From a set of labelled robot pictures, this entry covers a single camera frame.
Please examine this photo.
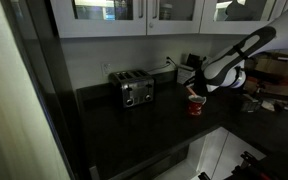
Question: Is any white wall outlet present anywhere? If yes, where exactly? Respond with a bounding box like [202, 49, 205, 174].
[101, 62, 112, 76]

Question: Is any red-handled clamp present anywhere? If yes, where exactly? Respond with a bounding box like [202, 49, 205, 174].
[232, 151, 272, 180]

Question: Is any jar inside cabinet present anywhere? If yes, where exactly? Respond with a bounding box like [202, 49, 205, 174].
[158, 3, 174, 21]

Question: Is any black countertop holder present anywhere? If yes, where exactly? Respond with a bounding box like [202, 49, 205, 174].
[186, 53, 202, 69]

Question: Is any steel four-slot toaster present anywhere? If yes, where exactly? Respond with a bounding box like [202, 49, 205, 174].
[107, 69, 156, 109]

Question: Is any red floral mug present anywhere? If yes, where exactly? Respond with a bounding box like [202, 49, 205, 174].
[187, 94, 207, 117]

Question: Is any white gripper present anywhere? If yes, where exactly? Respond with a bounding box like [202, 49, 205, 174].
[183, 71, 220, 96]

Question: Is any black power cable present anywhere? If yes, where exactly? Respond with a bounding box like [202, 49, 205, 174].
[147, 57, 178, 74]

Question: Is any white countertop box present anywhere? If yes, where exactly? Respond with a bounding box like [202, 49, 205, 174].
[177, 64, 196, 85]

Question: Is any white lower cabinet door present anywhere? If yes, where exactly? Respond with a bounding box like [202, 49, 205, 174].
[187, 127, 230, 180]
[212, 132, 267, 180]

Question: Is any narrow glass cabinet door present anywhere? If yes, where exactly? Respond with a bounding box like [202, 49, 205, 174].
[146, 0, 206, 36]

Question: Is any wide glass cabinet door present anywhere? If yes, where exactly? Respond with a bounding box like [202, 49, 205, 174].
[49, 0, 148, 39]

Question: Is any orange marker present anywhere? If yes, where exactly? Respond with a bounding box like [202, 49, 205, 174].
[186, 86, 197, 98]

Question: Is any small metal countertop item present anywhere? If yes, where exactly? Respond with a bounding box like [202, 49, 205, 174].
[240, 94, 262, 113]

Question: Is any brown cardboard box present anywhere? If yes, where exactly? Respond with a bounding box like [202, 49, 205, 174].
[250, 54, 288, 98]

